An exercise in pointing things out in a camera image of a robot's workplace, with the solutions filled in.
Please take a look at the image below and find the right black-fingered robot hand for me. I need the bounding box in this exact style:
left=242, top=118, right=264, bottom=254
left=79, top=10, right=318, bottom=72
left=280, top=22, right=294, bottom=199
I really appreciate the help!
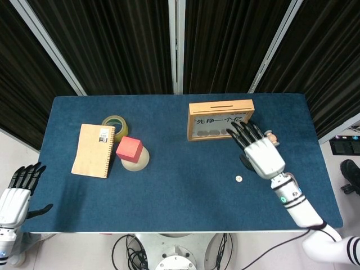
left=226, top=120, right=286, bottom=181

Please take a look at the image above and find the left black-fingered robot hand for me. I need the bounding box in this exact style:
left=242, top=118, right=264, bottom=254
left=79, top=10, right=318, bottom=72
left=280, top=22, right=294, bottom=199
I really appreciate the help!
left=0, top=162, right=54, bottom=227

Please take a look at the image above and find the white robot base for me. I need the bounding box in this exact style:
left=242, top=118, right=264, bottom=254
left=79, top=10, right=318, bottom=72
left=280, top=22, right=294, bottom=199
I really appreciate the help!
left=134, top=232, right=239, bottom=270

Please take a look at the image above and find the small wooden toy hammer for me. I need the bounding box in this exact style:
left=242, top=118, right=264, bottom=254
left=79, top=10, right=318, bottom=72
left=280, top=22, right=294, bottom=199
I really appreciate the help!
left=264, top=129, right=281, bottom=149

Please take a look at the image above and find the white sneaker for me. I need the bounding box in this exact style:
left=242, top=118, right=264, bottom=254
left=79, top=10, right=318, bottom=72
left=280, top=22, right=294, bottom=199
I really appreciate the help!
left=7, top=251, right=26, bottom=267

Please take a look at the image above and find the black electronics box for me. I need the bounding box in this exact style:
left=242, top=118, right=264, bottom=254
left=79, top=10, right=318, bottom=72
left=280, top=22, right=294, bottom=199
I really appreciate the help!
left=328, top=134, right=360, bottom=156

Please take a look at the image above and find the black shoe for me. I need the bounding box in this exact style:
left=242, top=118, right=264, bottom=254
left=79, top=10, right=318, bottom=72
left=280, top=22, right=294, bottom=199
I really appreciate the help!
left=340, top=159, right=360, bottom=195

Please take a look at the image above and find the beige spiral notebook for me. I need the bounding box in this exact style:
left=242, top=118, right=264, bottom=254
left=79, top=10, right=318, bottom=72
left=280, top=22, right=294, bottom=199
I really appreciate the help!
left=70, top=123, right=116, bottom=179

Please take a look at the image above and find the blue velvet table cloth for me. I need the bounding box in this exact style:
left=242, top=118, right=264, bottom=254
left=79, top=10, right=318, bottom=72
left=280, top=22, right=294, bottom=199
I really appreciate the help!
left=20, top=93, right=344, bottom=233

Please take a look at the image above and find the black ribbed partition screen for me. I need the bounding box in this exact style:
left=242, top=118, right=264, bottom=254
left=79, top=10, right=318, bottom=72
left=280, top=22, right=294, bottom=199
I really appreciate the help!
left=11, top=0, right=181, bottom=96
left=249, top=0, right=360, bottom=145
left=0, top=0, right=87, bottom=154
left=173, top=0, right=304, bottom=95

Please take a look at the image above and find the beige upturned bowl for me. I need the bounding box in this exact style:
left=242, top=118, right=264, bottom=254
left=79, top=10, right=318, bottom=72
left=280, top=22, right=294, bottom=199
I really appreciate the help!
left=120, top=146, right=151, bottom=172

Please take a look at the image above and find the red cube block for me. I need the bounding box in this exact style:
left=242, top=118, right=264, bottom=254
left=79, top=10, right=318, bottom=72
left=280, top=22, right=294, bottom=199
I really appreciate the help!
left=115, top=136, right=143, bottom=164

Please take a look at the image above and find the clear yellowish tape roll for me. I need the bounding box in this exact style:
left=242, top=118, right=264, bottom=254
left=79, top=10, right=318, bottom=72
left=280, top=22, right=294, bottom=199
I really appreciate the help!
left=101, top=115, right=130, bottom=143

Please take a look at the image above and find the wooden frame money box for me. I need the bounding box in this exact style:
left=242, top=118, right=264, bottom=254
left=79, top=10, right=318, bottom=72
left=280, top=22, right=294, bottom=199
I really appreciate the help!
left=187, top=98, right=256, bottom=142

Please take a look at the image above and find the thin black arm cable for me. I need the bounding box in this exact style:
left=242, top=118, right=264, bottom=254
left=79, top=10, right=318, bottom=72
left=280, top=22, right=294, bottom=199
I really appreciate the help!
left=244, top=221, right=343, bottom=270

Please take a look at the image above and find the black cable bundle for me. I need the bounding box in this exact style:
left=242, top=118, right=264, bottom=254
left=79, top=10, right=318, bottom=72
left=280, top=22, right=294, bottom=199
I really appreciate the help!
left=112, top=233, right=150, bottom=270
left=213, top=233, right=235, bottom=270

